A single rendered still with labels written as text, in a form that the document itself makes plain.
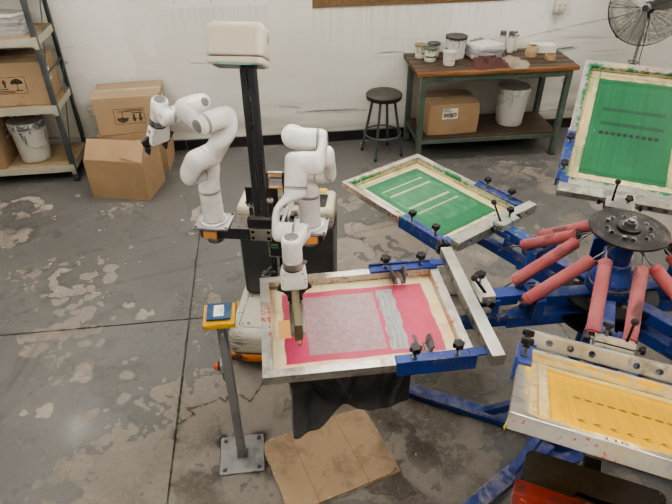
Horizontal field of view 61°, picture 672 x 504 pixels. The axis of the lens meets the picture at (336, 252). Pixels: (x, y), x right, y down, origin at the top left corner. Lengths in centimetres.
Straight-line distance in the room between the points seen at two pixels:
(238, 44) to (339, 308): 109
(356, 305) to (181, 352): 156
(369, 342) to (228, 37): 123
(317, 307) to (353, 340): 24
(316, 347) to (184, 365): 152
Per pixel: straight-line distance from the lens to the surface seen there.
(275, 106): 591
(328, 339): 227
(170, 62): 582
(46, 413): 363
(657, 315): 259
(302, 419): 242
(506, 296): 243
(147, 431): 335
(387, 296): 247
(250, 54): 213
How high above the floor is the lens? 254
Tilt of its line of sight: 35 degrees down
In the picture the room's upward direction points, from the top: straight up
